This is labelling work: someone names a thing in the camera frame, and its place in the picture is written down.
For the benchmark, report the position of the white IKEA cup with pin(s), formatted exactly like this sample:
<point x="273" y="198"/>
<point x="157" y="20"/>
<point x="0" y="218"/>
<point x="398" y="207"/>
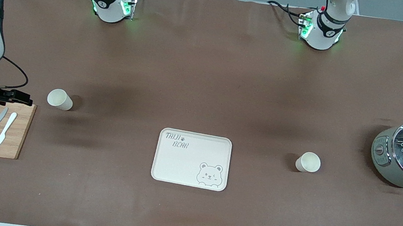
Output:
<point x="309" y="162"/>
<point x="57" y="98"/>

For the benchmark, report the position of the cream bear print tray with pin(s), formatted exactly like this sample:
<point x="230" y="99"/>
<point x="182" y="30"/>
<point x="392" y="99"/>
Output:
<point x="178" y="169"/>

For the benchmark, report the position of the brown table mat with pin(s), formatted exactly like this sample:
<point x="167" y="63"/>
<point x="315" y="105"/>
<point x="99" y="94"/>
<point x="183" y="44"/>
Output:
<point x="207" y="70"/>

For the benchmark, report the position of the white plastic knife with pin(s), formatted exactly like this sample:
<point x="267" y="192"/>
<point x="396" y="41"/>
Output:
<point x="4" y="130"/>

